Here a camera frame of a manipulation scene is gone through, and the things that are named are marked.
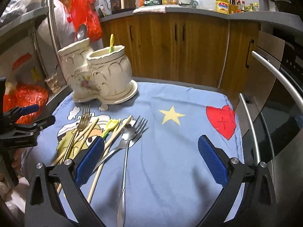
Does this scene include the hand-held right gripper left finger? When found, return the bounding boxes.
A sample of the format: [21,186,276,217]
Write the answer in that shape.
[25,137,106,227]

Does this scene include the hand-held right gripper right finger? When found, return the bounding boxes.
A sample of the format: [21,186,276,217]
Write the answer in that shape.
[198,135,277,227]

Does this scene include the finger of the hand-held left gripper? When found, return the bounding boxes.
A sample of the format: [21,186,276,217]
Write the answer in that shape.
[14,115,56,133]
[3,104,40,124]

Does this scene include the wooden chopstick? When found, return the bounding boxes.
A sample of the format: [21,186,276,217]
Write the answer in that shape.
[87,122,122,204]
[55,123,95,195]
[50,117,99,167]
[102,115,133,156]

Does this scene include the silver spoon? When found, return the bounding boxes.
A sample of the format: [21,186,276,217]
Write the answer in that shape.
[117,126,133,227]

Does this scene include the gold fork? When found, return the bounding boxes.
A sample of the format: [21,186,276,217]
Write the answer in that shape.
[63,105,92,164]

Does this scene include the yellow tulip-shaped utensil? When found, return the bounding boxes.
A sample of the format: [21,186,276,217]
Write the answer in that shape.
[101,119,122,139]

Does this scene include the silver fork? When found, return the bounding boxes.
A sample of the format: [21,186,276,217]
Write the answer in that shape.
[93,116,149,171]

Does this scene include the cream ceramic utensil holder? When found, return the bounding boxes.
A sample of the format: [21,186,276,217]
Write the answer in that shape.
[58,38,139,111]

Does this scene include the person's left hand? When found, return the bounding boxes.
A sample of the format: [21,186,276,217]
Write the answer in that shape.
[11,150,24,172]

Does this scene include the crumpled red plastic bag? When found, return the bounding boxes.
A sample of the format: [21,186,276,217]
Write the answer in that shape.
[3,83,49,124]

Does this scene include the clear plastic cup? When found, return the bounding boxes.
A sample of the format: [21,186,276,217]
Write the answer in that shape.
[45,73,61,93]

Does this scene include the blue printed cloth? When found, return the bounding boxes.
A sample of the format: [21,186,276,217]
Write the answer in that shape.
[22,82,245,227]

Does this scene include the stainless steel oven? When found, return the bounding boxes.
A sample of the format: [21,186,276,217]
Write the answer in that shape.
[234,27,303,227]

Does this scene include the grey metal shelf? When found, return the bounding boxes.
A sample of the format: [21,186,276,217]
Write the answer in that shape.
[0,5,49,43]

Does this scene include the white plastic bag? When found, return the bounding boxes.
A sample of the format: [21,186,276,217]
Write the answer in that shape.
[38,0,79,55]

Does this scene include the metal spoon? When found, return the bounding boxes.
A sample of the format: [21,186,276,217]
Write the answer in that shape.
[77,24,88,42]

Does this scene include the yellow plastic spoon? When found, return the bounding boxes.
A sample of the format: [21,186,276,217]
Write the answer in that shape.
[108,34,115,54]

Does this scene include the clear plastic bags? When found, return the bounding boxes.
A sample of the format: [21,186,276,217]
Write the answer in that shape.
[0,0,46,23]

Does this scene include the hanging red plastic bag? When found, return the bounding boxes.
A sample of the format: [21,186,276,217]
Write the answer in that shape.
[70,0,103,42]

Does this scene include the wooden base cabinets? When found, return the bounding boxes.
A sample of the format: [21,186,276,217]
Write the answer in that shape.
[101,13,261,95]

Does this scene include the electric pressure cooker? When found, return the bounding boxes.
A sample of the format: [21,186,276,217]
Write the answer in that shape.
[110,0,138,15]

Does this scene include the grey countertop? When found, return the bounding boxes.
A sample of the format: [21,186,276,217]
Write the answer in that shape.
[99,5,303,33]

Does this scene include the white towel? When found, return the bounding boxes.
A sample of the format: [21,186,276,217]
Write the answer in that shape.
[133,6,166,14]

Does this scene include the yellow oil jug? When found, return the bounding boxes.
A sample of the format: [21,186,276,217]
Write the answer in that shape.
[215,0,230,14]

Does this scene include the row of sauce bottles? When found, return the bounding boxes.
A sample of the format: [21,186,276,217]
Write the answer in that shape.
[237,1,260,12]

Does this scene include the yellow knife block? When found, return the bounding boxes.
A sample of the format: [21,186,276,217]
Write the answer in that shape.
[229,0,240,14]

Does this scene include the short steel oven handle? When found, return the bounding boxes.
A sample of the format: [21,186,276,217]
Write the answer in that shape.
[239,93,261,166]

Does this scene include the curved steel rail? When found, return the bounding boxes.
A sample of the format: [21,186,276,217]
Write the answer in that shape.
[46,0,71,87]

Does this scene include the long steel oven handle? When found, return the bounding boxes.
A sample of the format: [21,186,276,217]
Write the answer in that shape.
[251,51,303,133]

